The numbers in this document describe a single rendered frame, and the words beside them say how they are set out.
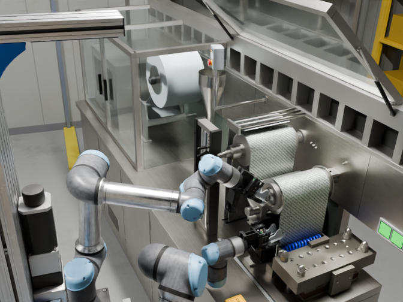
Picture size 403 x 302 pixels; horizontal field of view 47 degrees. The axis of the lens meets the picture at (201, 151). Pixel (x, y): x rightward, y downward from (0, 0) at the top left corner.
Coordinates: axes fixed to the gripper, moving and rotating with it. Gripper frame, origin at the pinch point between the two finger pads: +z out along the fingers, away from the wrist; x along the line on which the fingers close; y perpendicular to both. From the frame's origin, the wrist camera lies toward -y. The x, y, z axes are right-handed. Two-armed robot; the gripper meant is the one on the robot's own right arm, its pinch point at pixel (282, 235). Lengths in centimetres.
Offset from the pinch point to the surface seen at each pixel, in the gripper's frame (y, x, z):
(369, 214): 10.4, -14.9, 30.1
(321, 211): 5.8, -0.2, 19.0
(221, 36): 52, 109, 31
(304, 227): 0.0, -0.3, 11.1
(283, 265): -6.1, -9.9, -5.5
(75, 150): -107, 311, -21
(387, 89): 63, -14, 26
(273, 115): 36, 34, 15
